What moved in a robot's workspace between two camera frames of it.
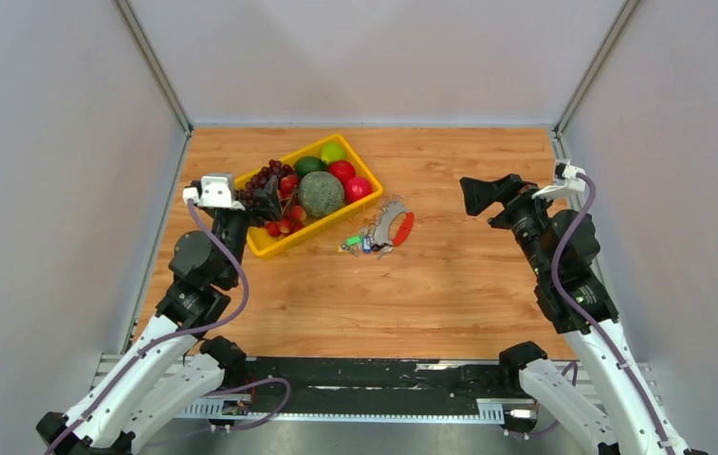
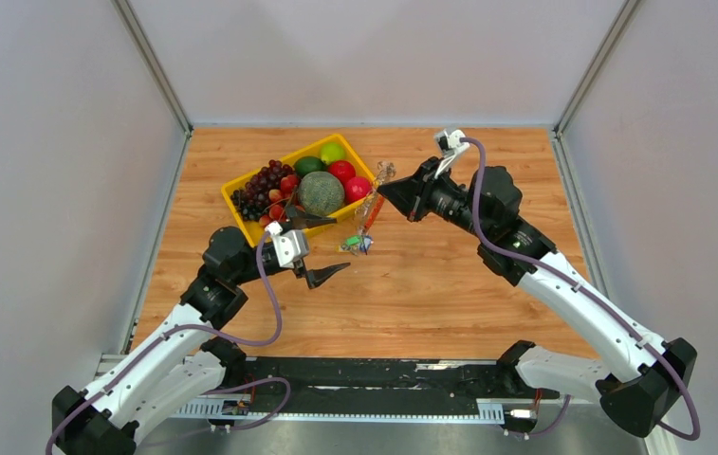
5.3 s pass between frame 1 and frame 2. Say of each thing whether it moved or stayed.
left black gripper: moved
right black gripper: moved
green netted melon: stayed
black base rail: stayed
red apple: stayed
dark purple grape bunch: stayed
